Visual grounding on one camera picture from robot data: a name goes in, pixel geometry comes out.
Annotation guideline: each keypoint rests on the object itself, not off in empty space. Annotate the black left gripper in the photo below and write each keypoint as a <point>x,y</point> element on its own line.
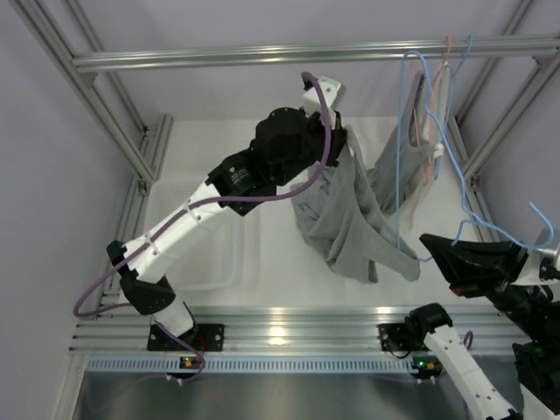
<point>338,137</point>

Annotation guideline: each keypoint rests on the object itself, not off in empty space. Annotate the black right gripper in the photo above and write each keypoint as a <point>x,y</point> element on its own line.
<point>476,269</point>

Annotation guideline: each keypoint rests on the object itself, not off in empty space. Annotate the blue wire hanger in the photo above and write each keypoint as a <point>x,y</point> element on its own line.
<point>441,102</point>
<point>473,219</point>

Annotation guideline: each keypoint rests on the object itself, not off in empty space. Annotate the grey tank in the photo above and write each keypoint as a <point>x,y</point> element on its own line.
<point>384,177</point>
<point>357,234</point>

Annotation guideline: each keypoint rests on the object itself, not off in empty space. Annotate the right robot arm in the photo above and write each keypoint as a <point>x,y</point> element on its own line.
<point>536,359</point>

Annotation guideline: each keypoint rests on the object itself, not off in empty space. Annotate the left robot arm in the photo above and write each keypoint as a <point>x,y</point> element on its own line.
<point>287,142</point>

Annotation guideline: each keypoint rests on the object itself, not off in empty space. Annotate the grey tank top on hanger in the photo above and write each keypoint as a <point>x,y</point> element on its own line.
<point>384,177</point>

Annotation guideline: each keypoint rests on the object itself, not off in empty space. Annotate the white tank top on hanger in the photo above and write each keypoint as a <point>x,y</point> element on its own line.
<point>412,156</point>

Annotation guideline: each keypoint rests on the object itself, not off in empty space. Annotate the grey clothes pile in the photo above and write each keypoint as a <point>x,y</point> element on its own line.
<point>318,218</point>

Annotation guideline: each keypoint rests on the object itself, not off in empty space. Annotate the white plastic basket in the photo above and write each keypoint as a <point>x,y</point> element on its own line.
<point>216,261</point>

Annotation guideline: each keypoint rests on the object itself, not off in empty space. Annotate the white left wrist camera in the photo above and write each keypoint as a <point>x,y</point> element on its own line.
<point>332,91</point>

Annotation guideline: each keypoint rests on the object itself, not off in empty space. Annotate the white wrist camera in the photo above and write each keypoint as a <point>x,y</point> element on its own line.
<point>542,265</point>
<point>332,91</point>

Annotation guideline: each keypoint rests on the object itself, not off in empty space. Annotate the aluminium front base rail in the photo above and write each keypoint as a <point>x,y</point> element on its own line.
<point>320,330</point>

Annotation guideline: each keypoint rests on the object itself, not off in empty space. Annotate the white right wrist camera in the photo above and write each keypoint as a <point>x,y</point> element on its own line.
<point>542,265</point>

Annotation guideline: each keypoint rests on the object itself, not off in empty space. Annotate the pink wire hanger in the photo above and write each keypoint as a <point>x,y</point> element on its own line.
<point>423,134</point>

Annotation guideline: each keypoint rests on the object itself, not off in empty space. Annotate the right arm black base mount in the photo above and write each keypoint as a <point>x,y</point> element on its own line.
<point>397,338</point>

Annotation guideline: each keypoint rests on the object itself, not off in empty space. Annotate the aluminium frame left struts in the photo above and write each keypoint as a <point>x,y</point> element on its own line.
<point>105,98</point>

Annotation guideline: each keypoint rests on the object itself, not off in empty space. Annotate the aluminium frame struts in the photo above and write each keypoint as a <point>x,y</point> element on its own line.
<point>105,98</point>
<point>503,86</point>

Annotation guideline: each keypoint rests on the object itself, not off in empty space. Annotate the aluminium frame right struts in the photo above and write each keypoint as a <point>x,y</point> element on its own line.
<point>503,86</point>

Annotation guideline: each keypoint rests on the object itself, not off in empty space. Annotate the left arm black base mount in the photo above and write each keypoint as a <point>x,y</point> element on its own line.
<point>208,338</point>

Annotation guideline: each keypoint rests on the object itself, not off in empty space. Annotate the aluminium hanging rail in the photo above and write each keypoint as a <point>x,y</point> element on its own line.
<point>232,56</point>

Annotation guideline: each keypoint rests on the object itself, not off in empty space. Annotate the slotted grey cable duct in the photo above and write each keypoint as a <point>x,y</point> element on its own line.
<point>252,364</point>

